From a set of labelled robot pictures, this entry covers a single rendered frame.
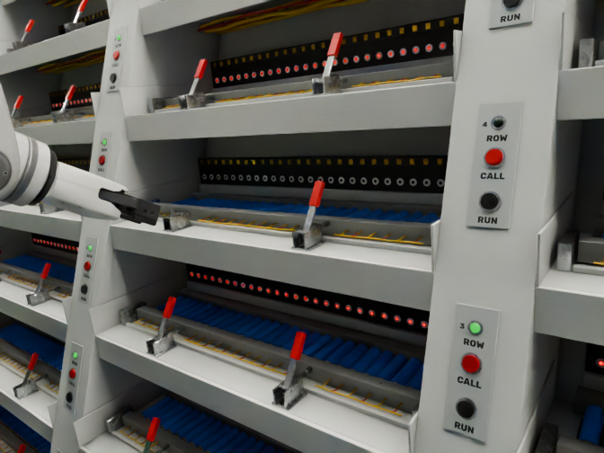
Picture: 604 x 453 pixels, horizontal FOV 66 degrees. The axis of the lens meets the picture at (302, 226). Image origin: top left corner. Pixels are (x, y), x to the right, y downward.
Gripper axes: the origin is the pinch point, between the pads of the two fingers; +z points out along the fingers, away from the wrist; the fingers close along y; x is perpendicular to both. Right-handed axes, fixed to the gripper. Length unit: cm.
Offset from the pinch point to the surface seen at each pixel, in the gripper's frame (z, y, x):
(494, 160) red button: 3, 50, 9
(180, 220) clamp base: 7.0, 1.1, 0.6
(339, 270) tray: 6.1, 33.1, -3.3
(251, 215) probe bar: 10.6, 12.6, 3.5
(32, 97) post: 12, -86, 33
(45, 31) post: 9, -86, 53
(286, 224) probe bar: 10.9, 19.6, 2.7
